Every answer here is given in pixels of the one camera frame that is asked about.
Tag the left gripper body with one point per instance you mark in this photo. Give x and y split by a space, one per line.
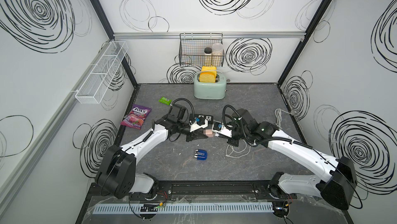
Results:
185 129

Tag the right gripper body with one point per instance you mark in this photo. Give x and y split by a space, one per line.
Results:
237 133

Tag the pink USB charger adapter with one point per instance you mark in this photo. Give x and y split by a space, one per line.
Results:
209 133

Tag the black power strip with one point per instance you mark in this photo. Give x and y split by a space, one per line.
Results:
201 118

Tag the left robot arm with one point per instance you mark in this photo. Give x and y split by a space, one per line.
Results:
117 172

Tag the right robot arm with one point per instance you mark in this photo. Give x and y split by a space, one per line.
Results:
332 179

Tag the blue electric shaver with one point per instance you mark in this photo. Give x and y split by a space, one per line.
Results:
200 155

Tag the green snack packet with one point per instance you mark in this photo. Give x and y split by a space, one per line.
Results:
165 101

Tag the mint green toaster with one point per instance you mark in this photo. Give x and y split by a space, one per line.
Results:
212 91

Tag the purple candy bag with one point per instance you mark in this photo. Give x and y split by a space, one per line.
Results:
136 117

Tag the front yellow toast slice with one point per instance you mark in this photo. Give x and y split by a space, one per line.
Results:
207 77

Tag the yellow toast slice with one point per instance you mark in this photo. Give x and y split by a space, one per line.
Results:
207 77
209 70

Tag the rear yellow toast slice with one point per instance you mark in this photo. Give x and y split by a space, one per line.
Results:
209 70

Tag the dark lid spice jar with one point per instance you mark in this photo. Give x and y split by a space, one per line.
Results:
208 56

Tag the white lid spice jar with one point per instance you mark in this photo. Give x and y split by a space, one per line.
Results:
217 54

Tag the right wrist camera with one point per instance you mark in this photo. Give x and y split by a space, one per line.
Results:
225 131

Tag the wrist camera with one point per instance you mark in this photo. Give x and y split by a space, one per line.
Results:
196 126
225 131

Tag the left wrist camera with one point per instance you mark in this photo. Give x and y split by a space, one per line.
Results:
196 126

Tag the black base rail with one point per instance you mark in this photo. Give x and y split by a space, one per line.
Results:
161 190

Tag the white slotted cable duct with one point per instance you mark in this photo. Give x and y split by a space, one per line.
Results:
185 208

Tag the black wire wall basket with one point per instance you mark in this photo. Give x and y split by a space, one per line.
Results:
192 45

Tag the white mesh wall shelf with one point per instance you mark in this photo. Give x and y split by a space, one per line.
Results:
96 84

